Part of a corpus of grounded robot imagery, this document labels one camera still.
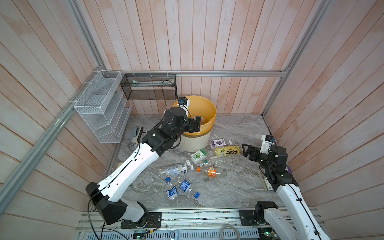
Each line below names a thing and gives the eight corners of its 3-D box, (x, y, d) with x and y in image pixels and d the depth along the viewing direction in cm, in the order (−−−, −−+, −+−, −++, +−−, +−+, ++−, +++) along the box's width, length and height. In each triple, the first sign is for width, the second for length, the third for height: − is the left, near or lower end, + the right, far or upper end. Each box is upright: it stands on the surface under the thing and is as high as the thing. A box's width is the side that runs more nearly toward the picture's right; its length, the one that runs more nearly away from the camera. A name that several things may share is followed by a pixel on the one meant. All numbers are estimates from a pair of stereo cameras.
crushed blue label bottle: (177, 187, 85) (177, 184, 81) (182, 180, 88) (181, 177, 84) (196, 200, 81) (197, 198, 76) (201, 193, 83) (201, 190, 79)
